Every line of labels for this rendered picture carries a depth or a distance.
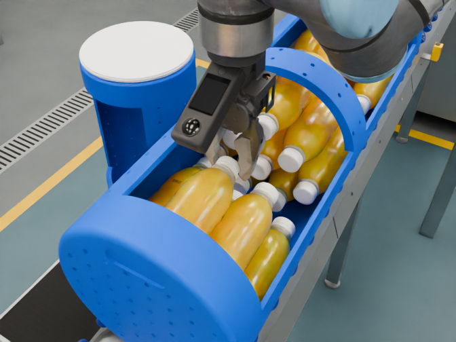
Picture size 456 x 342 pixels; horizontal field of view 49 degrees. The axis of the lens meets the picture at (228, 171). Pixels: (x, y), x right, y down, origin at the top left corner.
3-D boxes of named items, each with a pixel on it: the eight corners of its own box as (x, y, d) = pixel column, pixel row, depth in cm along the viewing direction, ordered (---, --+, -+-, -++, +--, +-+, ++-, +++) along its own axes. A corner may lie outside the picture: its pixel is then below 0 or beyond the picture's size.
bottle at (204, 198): (129, 241, 60) (209, 146, 71) (122, 264, 65) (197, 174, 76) (178, 275, 59) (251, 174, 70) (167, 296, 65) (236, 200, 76)
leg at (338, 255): (341, 280, 198) (374, 162, 154) (336, 291, 194) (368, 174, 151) (328, 274, 200) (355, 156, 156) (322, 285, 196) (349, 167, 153)
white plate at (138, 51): (113, 13, 137) (114, 17, 138) (55, 66, 118) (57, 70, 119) (209, 30, 130) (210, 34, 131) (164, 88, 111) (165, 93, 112)
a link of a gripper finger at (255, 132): (267, 158, 70) (259, 104, 65) (262, 165, 69) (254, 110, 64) (238, 152, 72) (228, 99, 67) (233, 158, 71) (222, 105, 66)
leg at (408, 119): (408, 138, 259) (444, 26, 216) (405, 145, 256) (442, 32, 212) (397, 135, 262) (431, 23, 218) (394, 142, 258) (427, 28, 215)
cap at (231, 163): (215, 160, 72) (221, 152, 73) (207, 174, 75) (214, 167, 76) (237, 175, 72) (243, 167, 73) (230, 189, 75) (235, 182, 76)
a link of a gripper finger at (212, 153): (232, 151, 80) (243, 108, 73) (213, 174, 76) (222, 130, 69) (216, 142, 80) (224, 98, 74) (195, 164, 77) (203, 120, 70)
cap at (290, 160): (283, 143, 84) (278, 149, 83) (305, 150, 82) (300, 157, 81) (282, 161, 87) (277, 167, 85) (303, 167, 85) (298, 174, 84)
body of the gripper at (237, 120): (275, 109, 72) (281, 32, 64) (247, 144, 67) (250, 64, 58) (229, 94, 75) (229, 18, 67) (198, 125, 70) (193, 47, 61)
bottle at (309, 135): (317, 78, 95) (274, 134, 83) (353, 87, 92) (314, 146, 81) (313, 108, 100) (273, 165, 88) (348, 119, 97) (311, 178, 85)
